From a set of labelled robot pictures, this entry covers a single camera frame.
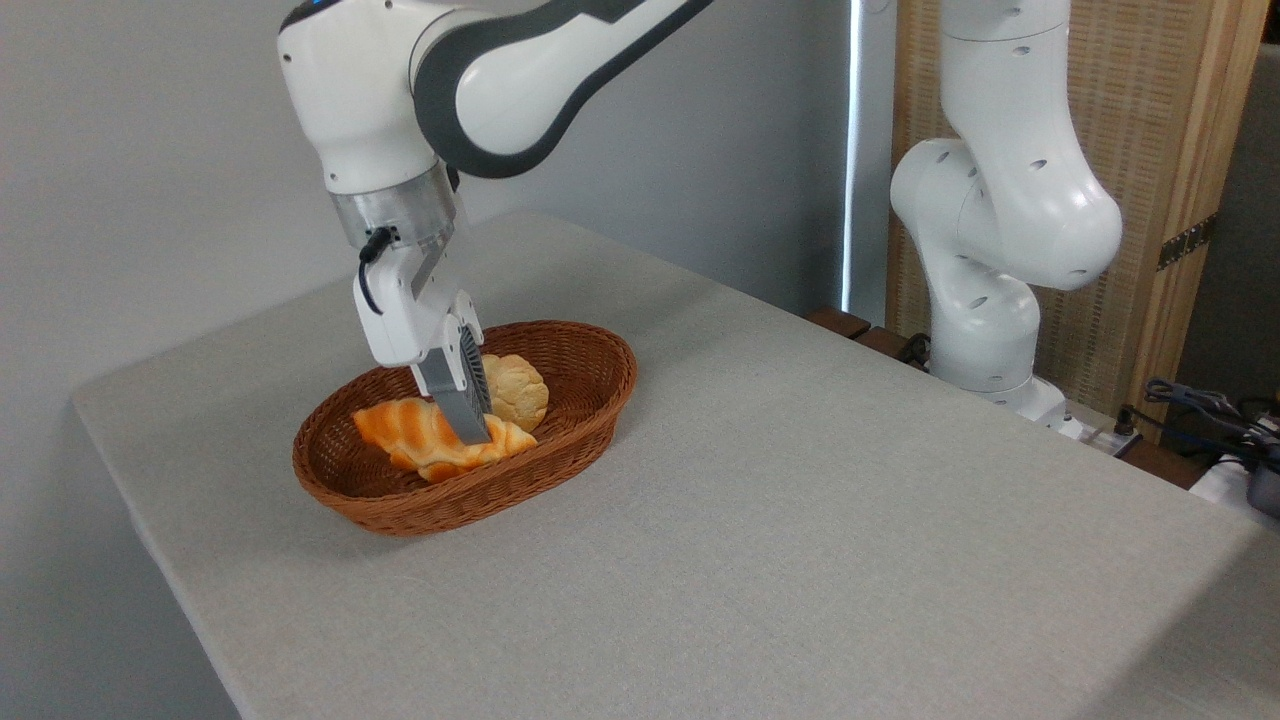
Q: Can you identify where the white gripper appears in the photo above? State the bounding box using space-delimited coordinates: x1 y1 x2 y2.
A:
352 226 494 448

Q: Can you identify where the orange croissant bread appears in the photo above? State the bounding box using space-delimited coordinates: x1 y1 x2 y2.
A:
352 397 539 485

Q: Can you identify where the pale round bread roll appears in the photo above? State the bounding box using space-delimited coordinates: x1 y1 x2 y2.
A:
480 353 550 433

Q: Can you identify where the brown wicker basket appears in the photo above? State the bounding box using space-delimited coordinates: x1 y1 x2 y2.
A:
292 320 639 538

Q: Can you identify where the grey fabric tablecloth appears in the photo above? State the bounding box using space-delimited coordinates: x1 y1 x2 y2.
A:
70 210 1280 720

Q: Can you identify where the dark brown wooden platform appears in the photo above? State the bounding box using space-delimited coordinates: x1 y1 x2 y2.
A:
803 305 1213 491

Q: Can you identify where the dark metal screen hinge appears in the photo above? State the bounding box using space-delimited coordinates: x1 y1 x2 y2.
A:
1157 214 1219 272

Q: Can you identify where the woven wood-framed screen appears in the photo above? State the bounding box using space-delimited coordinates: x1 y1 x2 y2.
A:
887 0 1271 443

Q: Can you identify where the white cloth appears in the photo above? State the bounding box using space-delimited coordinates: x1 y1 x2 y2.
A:
1188 453 1280 533

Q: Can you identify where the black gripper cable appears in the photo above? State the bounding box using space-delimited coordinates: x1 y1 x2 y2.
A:
357 227 397 317

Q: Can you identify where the blue-grey cable bundle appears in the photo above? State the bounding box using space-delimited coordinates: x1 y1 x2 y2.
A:
1144 377 1280 441

